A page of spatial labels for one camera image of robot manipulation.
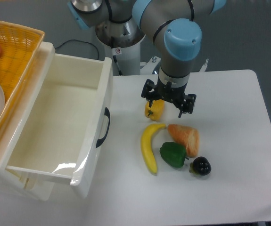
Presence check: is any green bell pepper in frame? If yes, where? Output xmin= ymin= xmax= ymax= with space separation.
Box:
xmin=159 ymin=142 xmax=188 ymax=168

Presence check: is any black cable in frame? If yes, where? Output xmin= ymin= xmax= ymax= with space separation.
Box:
xmin=54 ymin=39 xmax=99 ymax=60

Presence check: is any white drawer cabinet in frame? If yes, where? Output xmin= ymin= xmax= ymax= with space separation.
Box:
xmin=0 ymin=42 xmax=55 ymax=201

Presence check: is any yellow bell pepper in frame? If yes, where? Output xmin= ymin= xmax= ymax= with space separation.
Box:
xmin=144 ymin=99 xmax=164 ymax=121

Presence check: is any bread loaf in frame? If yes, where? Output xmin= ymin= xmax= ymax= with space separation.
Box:
xmin=167 ymin=124 xmax=200 ymax=158

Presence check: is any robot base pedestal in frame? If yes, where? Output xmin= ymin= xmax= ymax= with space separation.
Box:
xmin=95 ymin=18 xmax=145 ymax=76

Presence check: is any yellow banana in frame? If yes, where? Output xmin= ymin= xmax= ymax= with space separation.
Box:
xmin=140 ymin=123 xmax=166 ymax=175

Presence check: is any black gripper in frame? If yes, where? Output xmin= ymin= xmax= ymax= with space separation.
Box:
xmin=141 ymin=74 xmax=197 ymax=118

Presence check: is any dark purple mangosteen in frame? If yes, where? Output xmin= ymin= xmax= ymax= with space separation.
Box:
xmin=189 ymin=156 xmax=212 ymax=176

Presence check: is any orange woven basket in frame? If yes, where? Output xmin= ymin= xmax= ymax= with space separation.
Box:
xmin=0 ymin=17 xmax=46 ymax=160

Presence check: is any black drawer handle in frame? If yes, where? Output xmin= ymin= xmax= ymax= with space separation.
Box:
xmin=96 ymin=107 xmax=111 ymax=148

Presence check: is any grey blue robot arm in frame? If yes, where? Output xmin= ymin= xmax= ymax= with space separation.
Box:
xmin=67 ymin=0 xmax=226 ymax=114

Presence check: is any white open drawer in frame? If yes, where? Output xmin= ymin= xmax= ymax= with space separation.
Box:
xmin=7 ymin=54 xmax=113 ymax=198

